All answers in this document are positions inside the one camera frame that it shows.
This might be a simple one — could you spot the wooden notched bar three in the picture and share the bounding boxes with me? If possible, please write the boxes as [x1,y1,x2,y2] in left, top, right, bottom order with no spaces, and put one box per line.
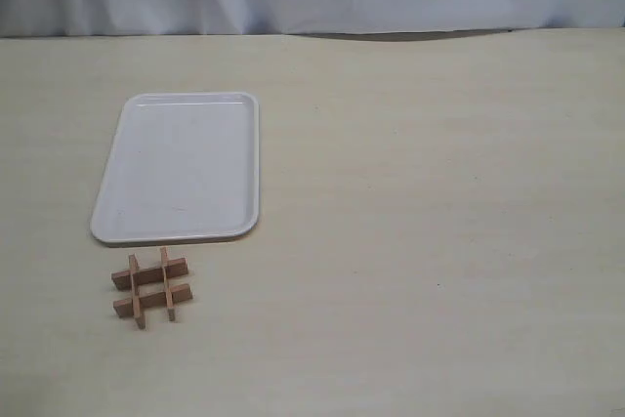
[128,254,146,330]

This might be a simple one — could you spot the wooden notched bar four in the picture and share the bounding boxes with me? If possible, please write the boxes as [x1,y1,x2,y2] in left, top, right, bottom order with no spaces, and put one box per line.
[160,247,176,322]

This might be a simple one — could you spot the wooden notched bar one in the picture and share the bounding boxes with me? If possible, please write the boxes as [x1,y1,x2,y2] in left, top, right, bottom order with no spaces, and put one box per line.
[111,258,188,291]

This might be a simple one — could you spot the white rectangular plastic tray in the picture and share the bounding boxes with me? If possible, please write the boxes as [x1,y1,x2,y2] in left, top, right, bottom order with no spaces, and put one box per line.
[90,92,260,245]

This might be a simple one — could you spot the wooden notched bar two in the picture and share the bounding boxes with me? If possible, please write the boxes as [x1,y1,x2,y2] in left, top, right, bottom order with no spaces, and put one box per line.
[113,284,193,322]

